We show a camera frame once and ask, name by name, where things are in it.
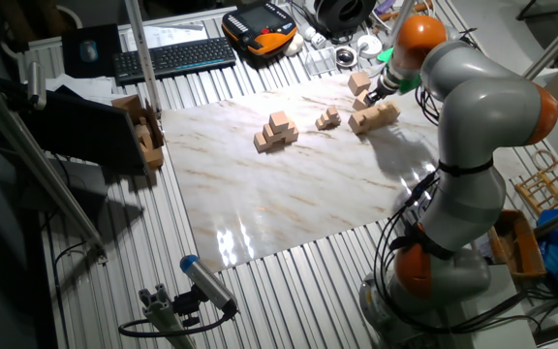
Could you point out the pale wooden block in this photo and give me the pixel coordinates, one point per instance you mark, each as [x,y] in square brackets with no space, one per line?
[142,131]
[147,142]

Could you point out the marble pattern table mat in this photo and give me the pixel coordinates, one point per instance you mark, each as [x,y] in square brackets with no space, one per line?
[259,203]

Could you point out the aluminium frame post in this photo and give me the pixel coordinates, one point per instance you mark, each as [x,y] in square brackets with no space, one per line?
[142,58]
[397,19]

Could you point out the black mouse pad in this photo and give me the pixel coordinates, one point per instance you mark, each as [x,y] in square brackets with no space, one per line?
[73,58]

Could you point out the black filament spool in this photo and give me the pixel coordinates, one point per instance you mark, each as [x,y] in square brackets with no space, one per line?
[339,14]

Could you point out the white egg shaped object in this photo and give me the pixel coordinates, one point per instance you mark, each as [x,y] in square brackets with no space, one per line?
[294,44]

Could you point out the black orange teach pendant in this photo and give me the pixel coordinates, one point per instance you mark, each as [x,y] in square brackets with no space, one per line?
[259,22]

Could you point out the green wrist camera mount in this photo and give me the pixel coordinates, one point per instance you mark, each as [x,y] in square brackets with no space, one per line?
[409,86]

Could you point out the silver camera with blue tip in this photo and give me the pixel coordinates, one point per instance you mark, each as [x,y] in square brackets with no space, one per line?
[208,283]

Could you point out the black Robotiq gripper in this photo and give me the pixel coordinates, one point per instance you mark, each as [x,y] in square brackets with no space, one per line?
[382,90]

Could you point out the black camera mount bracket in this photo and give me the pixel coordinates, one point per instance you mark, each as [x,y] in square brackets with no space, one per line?
[187,305]

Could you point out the short aluminium profile piece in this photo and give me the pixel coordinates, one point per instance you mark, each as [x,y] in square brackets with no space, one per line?
[163,320]

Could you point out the white paper sheet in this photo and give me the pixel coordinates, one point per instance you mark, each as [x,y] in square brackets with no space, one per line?
[172,35]
[80,87]

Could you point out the clear gridded plastic box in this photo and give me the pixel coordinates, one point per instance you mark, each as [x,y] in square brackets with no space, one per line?
[320,60]

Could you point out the brown cardboard box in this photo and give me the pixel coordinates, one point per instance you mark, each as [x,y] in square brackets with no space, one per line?
[155,157]

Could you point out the round white power socket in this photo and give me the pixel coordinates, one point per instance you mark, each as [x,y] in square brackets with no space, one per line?
[369,46]

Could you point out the white power adapter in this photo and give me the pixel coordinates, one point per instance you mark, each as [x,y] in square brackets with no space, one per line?
[310,34]

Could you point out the black flat panel screen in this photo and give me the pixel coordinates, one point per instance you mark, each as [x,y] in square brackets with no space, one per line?
[85,131]

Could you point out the medium wooden cube block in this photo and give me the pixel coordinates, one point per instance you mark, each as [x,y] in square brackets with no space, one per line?
[268,133]
[279,121]
[292,126]
[292,136]
[261,142]

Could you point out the metal bowl with white rim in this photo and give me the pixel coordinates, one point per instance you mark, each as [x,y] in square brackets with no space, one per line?
[346,56]

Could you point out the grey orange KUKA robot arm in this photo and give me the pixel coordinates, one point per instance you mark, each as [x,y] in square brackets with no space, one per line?
[487,111]

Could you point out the wooden lattice rack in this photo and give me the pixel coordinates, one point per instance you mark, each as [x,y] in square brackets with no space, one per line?
[523,194]

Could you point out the dark computer mouse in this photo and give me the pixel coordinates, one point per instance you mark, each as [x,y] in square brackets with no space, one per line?
[88,51]

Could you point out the brown wooden tray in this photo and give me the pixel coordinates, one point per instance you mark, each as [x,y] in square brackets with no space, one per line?
[521,247]

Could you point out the black computer keyboard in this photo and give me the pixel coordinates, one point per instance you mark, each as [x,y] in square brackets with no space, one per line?
[177,58]

